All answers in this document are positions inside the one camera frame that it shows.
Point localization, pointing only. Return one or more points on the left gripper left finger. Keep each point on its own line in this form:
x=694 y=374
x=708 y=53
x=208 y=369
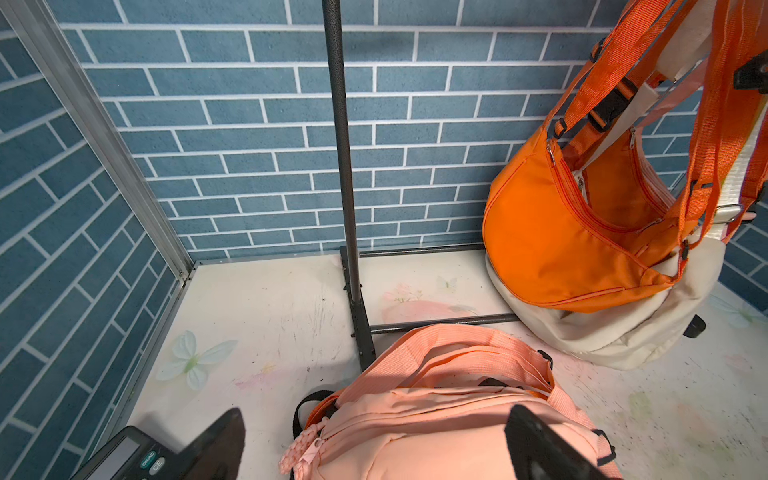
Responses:
x=215 y=454

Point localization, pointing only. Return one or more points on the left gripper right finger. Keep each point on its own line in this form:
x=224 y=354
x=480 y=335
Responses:
x=537 y=452

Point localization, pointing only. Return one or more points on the black calculator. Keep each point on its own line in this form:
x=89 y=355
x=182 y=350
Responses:
x=130 y=454

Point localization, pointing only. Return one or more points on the black clothes rack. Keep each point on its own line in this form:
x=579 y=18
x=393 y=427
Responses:
x=363 y=331

